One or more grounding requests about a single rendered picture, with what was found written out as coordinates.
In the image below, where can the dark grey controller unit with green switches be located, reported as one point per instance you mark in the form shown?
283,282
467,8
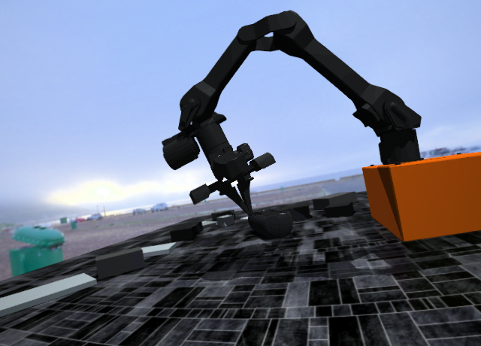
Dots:
271,223

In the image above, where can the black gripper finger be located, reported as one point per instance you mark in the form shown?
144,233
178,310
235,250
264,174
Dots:
244,189
234,196

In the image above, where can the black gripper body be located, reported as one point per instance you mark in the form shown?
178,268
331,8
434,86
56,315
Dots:
202,192

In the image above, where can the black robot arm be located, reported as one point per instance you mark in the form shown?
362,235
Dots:
383,111

